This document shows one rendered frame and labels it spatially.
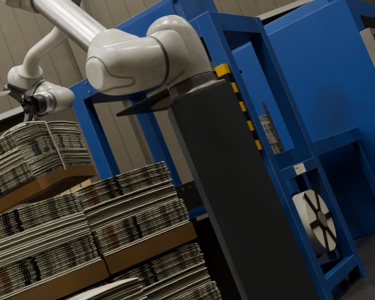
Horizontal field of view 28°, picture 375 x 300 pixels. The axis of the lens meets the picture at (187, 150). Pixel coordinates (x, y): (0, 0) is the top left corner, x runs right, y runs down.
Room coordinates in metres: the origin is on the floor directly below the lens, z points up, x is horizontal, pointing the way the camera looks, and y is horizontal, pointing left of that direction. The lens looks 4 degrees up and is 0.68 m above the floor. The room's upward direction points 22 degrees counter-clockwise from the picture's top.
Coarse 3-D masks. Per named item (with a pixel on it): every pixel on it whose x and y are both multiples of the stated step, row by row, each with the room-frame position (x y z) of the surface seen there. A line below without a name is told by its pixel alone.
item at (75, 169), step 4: (72, 168) 2.74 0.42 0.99; (76, 168) 2.76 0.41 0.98; (80, 168) 2.78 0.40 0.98; (84, 168) 2.80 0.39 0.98; (88, 168) 2.82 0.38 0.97; (92, 168) 2.85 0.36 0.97; (72, 172) 2.73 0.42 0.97; (76, 172) 2.75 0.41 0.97; (80, 172) 2.77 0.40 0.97; (84, 172) 2.79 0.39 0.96; (88, 172) 2.82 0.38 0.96; (92, 172) 2.84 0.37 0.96
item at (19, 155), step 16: (32, 128) 2.64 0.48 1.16; (0, 144) 2.56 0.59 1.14; (16, 144) 2.53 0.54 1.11; (32, 144) 2.60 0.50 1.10; (0, 160) 2.58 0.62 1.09; (16, 160) 2.55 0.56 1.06; (32, 160) 2.56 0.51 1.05; (48, 160) 2.64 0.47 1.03; (0, 176) 2.59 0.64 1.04; (16, 176) 2.57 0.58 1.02; (32, 176) 2.54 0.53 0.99; (0, 192) 2.61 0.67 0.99
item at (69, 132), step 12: (60, 132) 2.77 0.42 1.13; (72, 132) 2.83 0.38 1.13; (60, 144) 2.74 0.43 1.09; (72, 144) 2.80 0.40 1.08; (72, 156) 2.77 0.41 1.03; (84, 156) 2.83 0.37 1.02; (72, 180) 2.77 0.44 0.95; (84, 180) 2.84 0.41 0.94; (48, 192) 2.81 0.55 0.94; (60, 192) 2.89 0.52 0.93
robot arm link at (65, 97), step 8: (40, 88) 3.00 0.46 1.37; (48, 88) 3.00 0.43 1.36; (56, 88) 3.01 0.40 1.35; (64, 88) 3.05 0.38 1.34; (56, 96) 2.97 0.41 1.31; (64, 96) 3.01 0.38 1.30; (72, 96) 3.06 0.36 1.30; (56, 104) 2.97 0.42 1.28; (64, 104) 3.01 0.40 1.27; (72, 104) 3.09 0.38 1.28; (56, 112) 3.02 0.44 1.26
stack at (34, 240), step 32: (96, 192) 1.83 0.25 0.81; (128, 192) 1.88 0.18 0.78; (160, 192) 1.94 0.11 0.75; (0, 224) 1.65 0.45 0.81; (32, 224) 1.69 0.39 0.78; (64, 224) 1.74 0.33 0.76; (96, 224) 1.80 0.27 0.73; (128, 224) 1.86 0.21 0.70; (160, 224) 1.91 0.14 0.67; (0, 256) 1.63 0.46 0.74; (32, 256) 1.68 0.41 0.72; (64, 256) 1.73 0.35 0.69; (96, 256) 1.78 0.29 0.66; (160, 256) 1.95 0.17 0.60; (192, 256) 1.98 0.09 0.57; (0, 288) 1.62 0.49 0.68; (32, 288) 1.66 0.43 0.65; (160, 288) 1.86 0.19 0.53; (192, 288) 1.93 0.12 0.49
